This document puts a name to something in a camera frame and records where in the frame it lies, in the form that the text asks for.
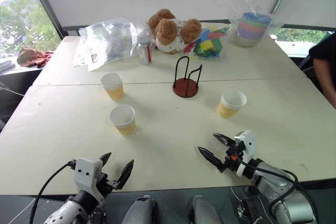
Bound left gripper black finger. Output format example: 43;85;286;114
116;159;135;190
99;152;112;169

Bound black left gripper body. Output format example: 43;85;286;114
100;166;119;200

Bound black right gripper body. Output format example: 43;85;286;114
223;141;246;173

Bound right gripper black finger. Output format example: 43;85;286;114
213;133;235;148
197;145;227;174

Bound yellow white paper cup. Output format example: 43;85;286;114
100;72;124;101
216;89;248;119
109;104;137;136

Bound dark rounded grey shape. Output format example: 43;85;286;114
121;195;159;224
187;195;224;224

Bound black electronic box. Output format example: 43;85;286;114
237;197;263;224

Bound colourful blocks in clear bag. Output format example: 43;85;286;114
183;23;229;60

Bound purple plastic bowl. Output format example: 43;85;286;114
237;28;268;40

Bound pink plastic bowl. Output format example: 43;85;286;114
238;23;270;33

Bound clear plastic bag with contents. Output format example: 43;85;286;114
73;17;153;72

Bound green plastic bowl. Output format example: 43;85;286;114
239;19;272;27

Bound brown white teddy bear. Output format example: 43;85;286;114
147;8;203;54

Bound red-brown crumpled cloth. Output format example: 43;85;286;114
16;47;55;68

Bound blue plastic bowl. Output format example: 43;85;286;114
241;12;274;23

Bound person in black shirt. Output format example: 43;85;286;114
309;31;336;110

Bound grey flat tray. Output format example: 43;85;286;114
0;60;15;74

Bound stacked pastel bowls in bag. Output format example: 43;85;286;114
212;0;284;49

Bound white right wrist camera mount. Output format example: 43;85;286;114
234;130;257;178

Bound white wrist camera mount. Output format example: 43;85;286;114
73;157;104;209
234;130;257;178

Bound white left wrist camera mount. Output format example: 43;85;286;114
73;157;104;209

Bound red base wire holder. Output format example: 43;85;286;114
172;56;204;99

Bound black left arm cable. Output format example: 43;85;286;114
29;161;77;224

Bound black window frame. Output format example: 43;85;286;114
24;0;336;37

